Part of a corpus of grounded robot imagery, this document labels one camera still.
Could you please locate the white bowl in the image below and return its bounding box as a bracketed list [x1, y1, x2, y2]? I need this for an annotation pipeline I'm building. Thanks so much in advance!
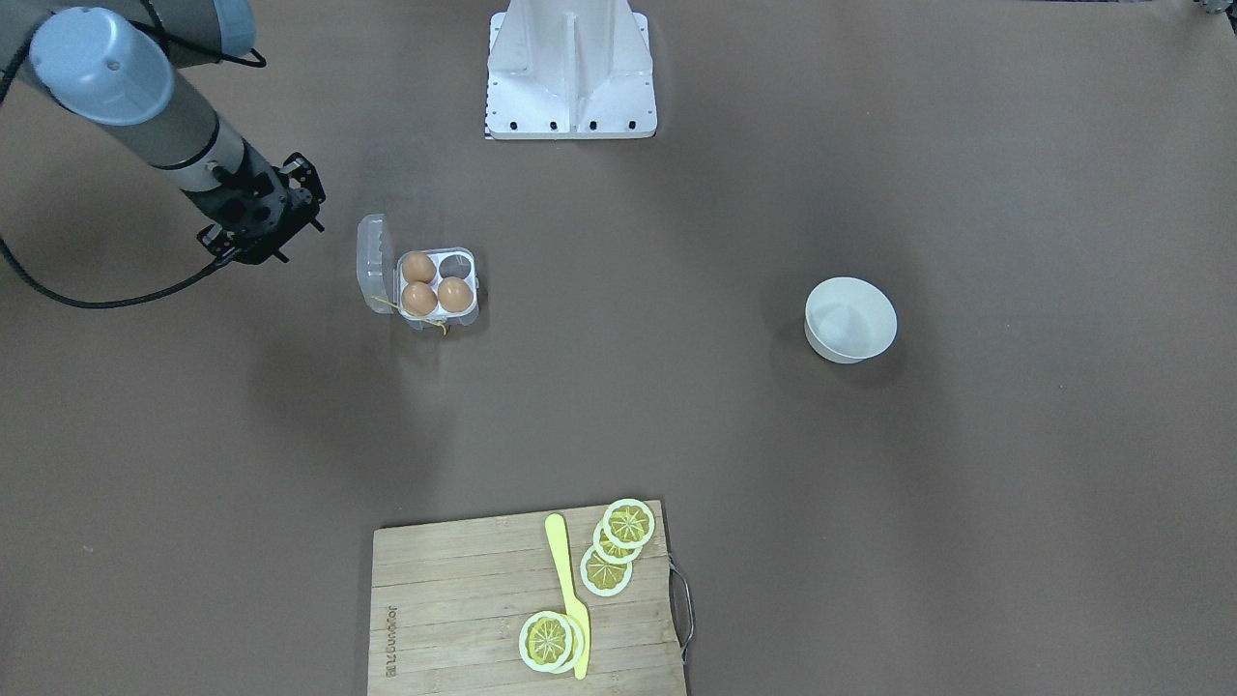
[803, 276, 901, 363]

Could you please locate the clear plastic egg box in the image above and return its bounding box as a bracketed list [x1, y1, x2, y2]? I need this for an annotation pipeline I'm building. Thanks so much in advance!
[355, 215, 480, 334]

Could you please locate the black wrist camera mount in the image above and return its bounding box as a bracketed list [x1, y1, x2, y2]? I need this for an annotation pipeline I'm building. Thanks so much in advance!
[277, 153, 327, 234]

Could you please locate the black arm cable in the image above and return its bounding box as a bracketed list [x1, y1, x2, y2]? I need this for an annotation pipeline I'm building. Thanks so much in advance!
[0, 0, 268, 310]

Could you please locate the brown egg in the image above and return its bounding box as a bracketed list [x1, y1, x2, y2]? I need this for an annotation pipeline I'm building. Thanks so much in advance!
[400, 251, 438, 283]
[400, 281, 439, 316]
[435, 276, 475, 313]

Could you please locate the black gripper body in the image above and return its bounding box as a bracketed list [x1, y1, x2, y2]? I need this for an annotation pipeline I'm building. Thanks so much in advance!
[183, 145, 301, 266]

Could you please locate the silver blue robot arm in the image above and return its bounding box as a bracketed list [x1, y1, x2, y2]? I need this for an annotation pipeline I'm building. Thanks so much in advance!
[2, 1, 324, 265]

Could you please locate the wooden cutting board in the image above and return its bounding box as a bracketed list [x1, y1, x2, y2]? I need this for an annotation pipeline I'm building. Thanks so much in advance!
[367, 511, 689, 695]

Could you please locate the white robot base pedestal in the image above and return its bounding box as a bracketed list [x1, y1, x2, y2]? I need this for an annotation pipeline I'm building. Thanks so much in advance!
[482, 1, 658, 141]

